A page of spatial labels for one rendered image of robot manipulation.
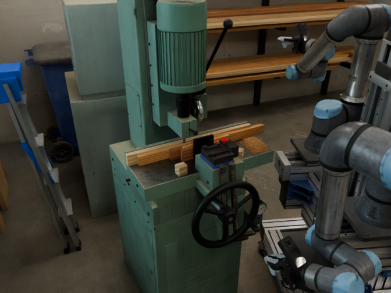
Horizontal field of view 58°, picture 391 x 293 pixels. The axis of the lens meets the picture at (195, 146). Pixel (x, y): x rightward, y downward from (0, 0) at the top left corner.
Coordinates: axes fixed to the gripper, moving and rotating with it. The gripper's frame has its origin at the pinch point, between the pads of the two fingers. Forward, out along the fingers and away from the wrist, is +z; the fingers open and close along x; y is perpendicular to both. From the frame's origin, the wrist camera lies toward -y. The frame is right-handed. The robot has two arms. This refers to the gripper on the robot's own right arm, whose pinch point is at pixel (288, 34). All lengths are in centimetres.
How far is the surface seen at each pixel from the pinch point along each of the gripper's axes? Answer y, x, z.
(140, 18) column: -31, -89, -35
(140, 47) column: -20, -91, -35
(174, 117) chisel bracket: 5, -86, -50
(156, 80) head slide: -9, -89, -43
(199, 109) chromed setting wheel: 9, -72, -42
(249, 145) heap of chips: 25, -57, -58
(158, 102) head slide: 0, -90, -44
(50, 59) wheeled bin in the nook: 12, -135, 112
